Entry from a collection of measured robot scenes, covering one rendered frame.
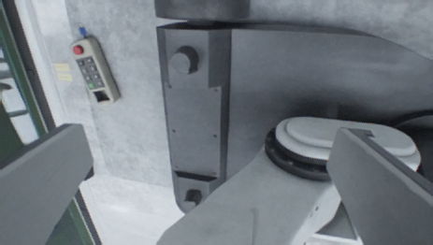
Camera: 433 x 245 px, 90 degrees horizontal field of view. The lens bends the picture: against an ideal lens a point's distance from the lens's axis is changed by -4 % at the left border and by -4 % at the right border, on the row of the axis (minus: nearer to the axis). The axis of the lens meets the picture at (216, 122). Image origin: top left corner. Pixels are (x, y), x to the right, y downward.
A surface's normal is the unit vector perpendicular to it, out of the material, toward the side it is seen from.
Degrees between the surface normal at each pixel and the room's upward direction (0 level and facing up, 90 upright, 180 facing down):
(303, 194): 90
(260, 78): 0
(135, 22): 0
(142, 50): 0
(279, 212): 90
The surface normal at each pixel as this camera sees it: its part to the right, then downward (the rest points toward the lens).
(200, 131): -0.22, 0.47
